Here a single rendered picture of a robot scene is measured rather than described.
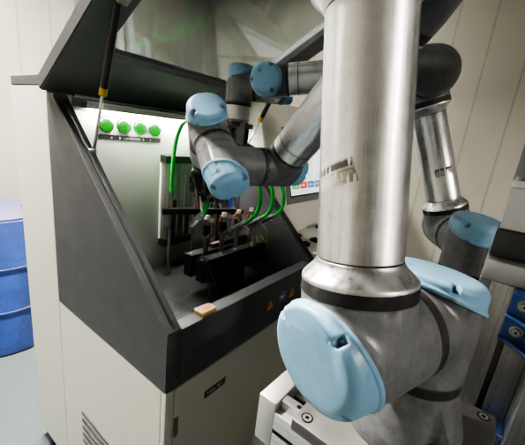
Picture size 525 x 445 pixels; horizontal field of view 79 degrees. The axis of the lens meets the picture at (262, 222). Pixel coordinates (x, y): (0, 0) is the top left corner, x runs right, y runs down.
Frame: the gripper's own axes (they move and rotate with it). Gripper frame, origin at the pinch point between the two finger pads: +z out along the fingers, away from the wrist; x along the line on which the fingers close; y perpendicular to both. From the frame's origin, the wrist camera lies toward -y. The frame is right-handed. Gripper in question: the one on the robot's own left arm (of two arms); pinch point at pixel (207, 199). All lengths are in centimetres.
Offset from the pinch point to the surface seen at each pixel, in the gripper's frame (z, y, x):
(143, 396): 21, 42, -26
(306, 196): 54, -26, 54
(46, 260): 35, -9, -54
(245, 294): 15.9, 24.2, 5.8
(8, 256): 101, -51, -101
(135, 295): 3.1, 21.2, -22.1
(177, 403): 17, 46, -18
